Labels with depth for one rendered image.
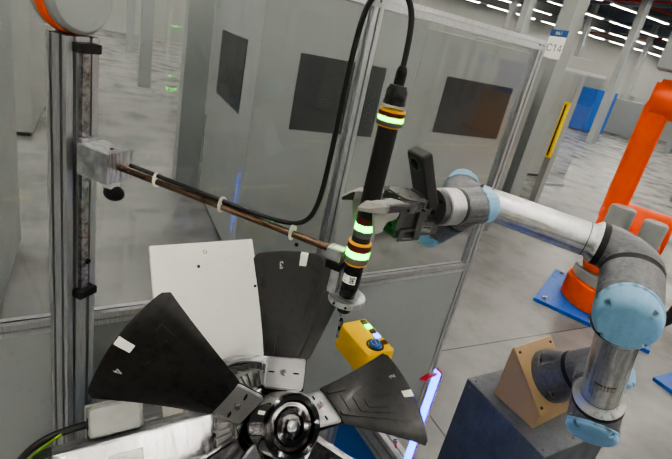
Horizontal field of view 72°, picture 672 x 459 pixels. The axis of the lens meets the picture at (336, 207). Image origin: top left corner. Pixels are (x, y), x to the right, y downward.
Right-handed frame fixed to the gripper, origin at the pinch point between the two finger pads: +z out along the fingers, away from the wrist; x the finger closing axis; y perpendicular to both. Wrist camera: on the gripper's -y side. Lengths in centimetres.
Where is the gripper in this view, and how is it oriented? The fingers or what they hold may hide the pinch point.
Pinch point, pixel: (356, 198)
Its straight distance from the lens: 79.0
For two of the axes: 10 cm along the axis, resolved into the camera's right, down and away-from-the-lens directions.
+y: -2.0, 9.1, 3.5
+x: -5.1, -4.0, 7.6
